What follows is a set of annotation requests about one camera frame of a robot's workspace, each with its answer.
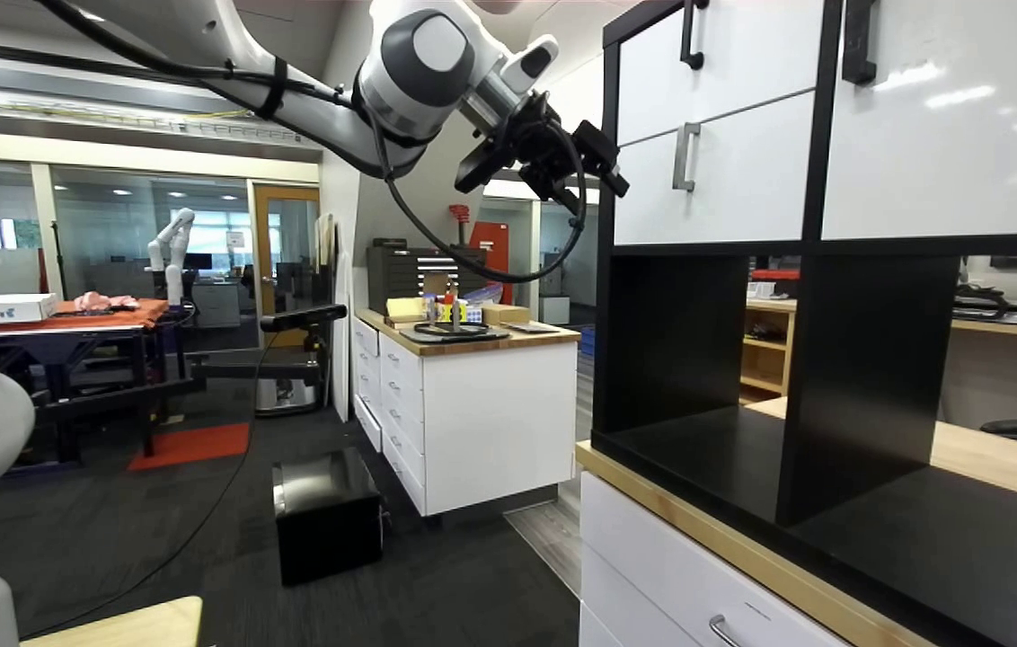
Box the black round tray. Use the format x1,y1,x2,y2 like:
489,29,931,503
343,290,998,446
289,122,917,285
407,315,513,347

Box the white cabinet door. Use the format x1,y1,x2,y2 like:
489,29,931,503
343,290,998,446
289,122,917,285
821,0,1017,245

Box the black box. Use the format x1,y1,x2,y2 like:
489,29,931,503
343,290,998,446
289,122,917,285
270,446,389,589

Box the white drawer with silver handle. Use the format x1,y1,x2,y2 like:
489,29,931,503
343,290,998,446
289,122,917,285
610,89,821,251

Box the white island cabinet wooden top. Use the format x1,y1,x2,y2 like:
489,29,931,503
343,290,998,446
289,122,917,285
348,305,584,522

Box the red cabinet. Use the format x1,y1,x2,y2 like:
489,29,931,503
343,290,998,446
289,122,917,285
468,218,513,290

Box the black metal frame bench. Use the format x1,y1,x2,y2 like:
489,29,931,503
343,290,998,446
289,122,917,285
35,297,351,424

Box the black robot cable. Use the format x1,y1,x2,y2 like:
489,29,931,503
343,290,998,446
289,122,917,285
35,0,592,287

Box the short black drawer handle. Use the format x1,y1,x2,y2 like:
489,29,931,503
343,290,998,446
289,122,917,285
677,0,711,74

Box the black tool chest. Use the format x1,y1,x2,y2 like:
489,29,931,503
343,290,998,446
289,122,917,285
362,233,463,319

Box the white drawer with black handle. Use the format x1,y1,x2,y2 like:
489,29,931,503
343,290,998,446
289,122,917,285
614,0,832,152

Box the black cabinet frame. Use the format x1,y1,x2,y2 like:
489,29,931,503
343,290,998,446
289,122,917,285
589,0,1017,647

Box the colourful small items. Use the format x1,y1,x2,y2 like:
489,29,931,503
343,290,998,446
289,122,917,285
425,287,476,329

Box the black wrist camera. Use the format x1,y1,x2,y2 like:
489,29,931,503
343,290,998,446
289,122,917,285
452,130,517,198

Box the long black door handle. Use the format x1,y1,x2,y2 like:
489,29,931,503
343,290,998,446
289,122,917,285
838,0,883,89

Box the wooden shelf unit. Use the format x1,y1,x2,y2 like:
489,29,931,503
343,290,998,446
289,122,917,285
737,293,801,406

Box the wooden door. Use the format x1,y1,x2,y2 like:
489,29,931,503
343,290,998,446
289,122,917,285
246,180,326,325

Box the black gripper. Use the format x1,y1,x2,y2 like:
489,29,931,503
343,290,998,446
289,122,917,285
483,94,632,218

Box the table with red cloth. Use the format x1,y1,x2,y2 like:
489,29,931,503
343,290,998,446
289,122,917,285
0,293,195,468

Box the red floor mat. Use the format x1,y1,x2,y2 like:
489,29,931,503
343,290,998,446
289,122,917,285
125,418,254,479

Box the silver base cabinet handle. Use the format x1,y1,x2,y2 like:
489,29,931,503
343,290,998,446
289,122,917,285
706,612,753,647

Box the small wooden box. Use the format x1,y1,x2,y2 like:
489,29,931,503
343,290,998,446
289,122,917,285
478,297,536,329

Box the white base cabinet wooden top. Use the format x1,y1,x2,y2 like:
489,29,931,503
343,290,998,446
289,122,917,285
573,390,1017,647

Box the light wooden table corner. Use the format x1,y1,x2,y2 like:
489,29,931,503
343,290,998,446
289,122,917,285
17,593,209,647

